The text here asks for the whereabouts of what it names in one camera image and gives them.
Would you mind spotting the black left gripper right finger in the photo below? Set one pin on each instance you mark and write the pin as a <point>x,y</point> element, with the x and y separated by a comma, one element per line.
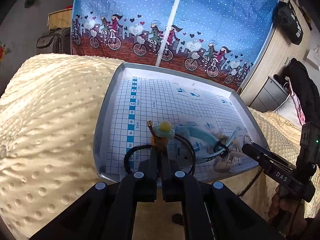
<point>212,211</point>

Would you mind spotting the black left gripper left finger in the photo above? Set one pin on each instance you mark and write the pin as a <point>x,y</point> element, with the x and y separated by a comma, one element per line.
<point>106,211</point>

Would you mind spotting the person's right hand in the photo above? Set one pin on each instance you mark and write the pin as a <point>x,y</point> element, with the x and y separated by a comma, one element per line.
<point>295,209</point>

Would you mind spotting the beige claw hair clip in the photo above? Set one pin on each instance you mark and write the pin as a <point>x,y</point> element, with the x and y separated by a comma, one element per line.
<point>234,157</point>

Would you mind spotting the grey drawer cabinet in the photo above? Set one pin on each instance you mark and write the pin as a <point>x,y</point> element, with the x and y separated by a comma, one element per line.
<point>270,97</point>

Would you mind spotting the silver metal tray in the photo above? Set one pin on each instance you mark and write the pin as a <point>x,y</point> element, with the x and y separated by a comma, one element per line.
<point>139,93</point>

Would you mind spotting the black clothing pile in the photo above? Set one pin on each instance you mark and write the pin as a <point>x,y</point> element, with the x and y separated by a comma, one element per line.
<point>303,92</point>

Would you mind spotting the cream dotted blanket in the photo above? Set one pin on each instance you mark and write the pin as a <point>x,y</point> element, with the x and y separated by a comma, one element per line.
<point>49,113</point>

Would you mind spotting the black hanging bag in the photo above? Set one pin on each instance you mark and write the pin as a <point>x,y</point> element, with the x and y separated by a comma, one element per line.
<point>286,18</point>

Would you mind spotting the blue cartoon fabric wardrobe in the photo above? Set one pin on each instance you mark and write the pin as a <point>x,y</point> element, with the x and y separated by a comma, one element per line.
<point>221,40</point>

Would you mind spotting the dark suitcase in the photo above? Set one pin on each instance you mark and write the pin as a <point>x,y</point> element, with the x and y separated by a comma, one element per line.
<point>57,41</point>

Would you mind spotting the wooden box cabinet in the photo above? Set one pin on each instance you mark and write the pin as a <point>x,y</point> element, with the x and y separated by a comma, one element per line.
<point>60,19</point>

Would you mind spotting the winnie pooh wall sticker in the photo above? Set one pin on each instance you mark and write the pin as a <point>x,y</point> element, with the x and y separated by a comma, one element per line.
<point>3,51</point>

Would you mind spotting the green wall ornament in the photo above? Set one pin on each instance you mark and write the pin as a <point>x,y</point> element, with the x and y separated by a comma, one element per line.
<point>29,3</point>

